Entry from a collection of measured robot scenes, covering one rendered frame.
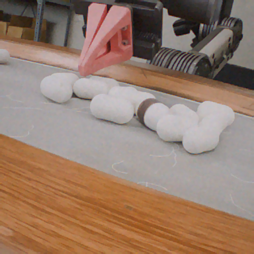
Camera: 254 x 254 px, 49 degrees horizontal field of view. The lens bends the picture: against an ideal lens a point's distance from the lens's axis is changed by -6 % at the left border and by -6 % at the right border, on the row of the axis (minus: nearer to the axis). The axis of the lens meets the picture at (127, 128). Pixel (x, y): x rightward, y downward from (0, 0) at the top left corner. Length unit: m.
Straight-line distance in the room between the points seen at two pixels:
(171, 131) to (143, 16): 0.17
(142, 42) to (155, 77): 0.09
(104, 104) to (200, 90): 0.21
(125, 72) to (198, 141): 0.25
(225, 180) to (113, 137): 0.08
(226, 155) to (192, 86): 0.20
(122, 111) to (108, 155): 0.06
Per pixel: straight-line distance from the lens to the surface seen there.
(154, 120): 0.22
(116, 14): 0.31
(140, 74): 0.43
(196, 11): 0.39
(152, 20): 0.34
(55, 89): 0.26
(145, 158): 0.18
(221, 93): 0.41
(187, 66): 0.65
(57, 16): 3.01
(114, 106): 0.23
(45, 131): 0.20
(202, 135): 0.20
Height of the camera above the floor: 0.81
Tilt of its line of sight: 18 degrees down
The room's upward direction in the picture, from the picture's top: 11 degrees clockwise
